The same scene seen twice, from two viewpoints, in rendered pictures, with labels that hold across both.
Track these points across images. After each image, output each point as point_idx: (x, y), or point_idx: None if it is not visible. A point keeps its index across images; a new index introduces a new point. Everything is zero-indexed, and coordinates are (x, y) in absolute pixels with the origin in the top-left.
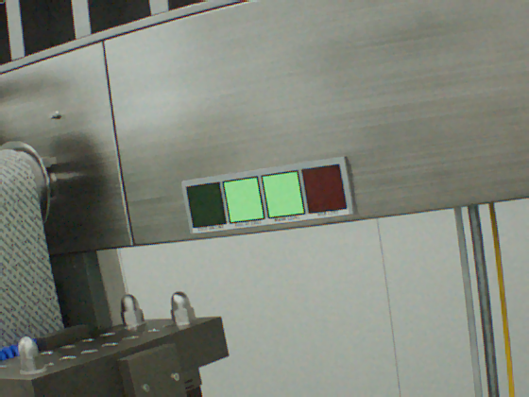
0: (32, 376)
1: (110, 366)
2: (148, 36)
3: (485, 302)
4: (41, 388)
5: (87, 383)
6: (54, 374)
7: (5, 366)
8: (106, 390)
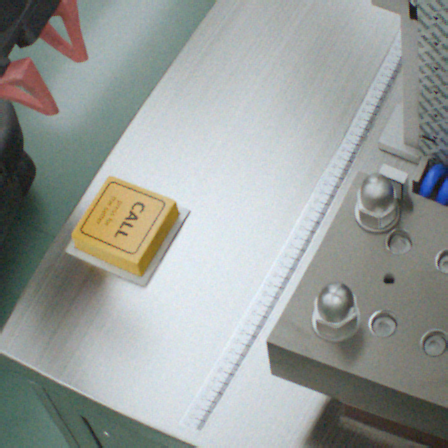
0: (287, 336)
1: (442, 415)
2: None
3: None
4: (283, 356)
5: (384, 400)
6: (319, 363)
7: (412, 240)
8: (419, 422)
